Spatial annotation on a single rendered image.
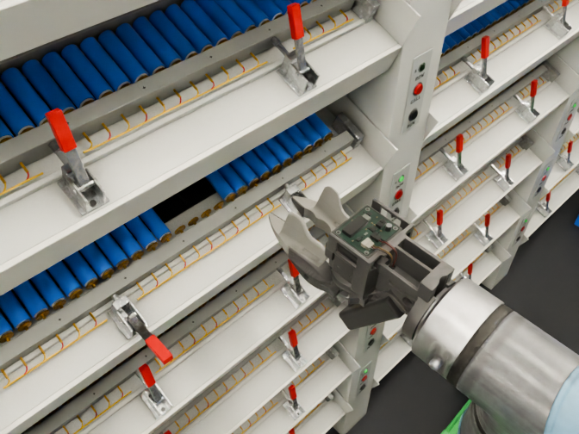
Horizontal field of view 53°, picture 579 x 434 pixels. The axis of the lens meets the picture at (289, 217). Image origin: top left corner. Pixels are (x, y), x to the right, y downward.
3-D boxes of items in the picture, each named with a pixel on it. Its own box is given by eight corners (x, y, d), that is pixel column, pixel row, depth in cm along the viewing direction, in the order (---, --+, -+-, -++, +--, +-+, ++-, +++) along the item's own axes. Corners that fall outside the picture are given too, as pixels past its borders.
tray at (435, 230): (532, 170, 153) (567, 141, 142) (382, 301, 124) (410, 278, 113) (477, 115, 157) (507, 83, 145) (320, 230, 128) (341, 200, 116)
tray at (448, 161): (557, 107, 139) (599, 68, 127) (395, 238, 110) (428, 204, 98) (497, 48, 143) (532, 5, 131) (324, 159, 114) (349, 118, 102)
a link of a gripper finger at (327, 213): (314, 158, 67) (369, 207, 62) (311, 195, 71) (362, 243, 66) (292, 170, 65) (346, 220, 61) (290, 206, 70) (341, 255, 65)
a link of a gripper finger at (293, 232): (270, 184, 64) (341, 224, 60) (270, 220, 68) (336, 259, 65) (252, 201, 62) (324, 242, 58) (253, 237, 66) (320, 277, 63)
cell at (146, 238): (127, 206, 73) (158, 244, 72) (114, 213, 72) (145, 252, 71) (127, 199, 72) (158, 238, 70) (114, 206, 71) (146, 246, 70)
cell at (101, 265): (83, 231, 70) (114, 272, 69) (69, 238, 69) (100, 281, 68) (82, 224, 69) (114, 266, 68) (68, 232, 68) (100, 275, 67)
